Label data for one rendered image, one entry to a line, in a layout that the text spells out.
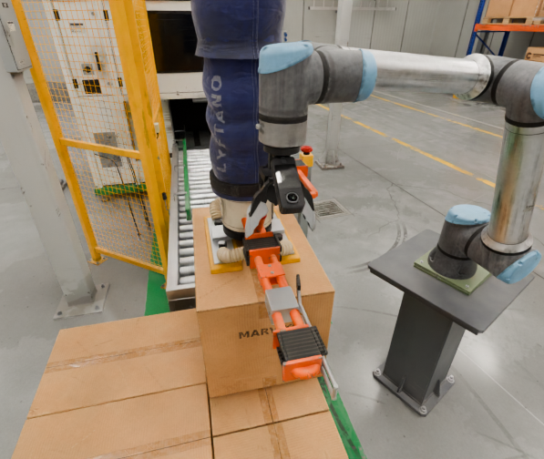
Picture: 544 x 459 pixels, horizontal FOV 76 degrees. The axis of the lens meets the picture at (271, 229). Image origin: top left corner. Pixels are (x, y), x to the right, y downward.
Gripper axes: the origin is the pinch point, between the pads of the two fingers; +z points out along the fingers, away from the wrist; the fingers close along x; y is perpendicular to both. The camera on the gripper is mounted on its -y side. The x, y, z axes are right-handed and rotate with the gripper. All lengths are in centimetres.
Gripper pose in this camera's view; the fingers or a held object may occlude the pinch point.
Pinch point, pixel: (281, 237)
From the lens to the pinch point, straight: 75.0
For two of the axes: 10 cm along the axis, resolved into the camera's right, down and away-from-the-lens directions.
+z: -0.2, 8.6, 5.1
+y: -2.3, -5.0, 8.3
